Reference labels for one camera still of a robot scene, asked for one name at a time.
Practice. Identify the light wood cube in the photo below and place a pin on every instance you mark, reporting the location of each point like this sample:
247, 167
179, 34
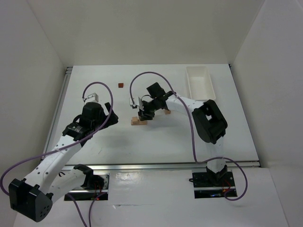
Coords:
134, 121
168, 112

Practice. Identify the aluminium left rail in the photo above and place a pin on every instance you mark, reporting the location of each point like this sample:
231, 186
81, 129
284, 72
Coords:
58, 109

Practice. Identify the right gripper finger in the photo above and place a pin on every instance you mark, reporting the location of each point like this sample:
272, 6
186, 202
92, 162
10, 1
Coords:
149, 116
141, 116

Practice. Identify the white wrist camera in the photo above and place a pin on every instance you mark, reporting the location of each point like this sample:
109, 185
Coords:
91, 98
136, 102

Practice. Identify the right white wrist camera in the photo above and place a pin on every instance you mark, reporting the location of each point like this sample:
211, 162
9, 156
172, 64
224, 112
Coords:
136, 102

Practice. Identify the white plastic bin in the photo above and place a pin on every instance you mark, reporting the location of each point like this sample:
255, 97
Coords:
200, 85

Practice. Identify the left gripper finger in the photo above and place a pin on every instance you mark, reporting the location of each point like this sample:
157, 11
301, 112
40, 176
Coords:
109, 108
113, 119

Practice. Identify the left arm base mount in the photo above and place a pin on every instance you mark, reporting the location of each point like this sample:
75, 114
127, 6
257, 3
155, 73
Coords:
99, 188

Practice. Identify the aluminium rail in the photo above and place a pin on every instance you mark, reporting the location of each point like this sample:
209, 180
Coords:
58, 109
162, 166

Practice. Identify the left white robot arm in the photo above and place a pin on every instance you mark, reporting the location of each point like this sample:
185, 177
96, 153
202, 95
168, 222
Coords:
34, 195

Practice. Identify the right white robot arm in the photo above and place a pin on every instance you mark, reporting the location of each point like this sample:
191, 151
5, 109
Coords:
205, 118

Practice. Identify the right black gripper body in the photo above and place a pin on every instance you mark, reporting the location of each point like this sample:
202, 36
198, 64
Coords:
144, 111

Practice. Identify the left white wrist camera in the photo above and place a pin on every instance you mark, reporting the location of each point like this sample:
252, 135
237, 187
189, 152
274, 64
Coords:
91, 98

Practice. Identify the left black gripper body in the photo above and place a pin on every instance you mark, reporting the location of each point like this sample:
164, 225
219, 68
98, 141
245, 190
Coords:
107, 116

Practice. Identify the aluminium front rail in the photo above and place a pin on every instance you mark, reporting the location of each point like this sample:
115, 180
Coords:
162, 166

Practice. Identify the long light wood block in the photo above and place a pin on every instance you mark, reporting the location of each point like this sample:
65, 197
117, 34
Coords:
142, 122

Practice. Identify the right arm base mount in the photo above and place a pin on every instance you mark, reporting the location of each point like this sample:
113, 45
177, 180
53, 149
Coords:
204, 188

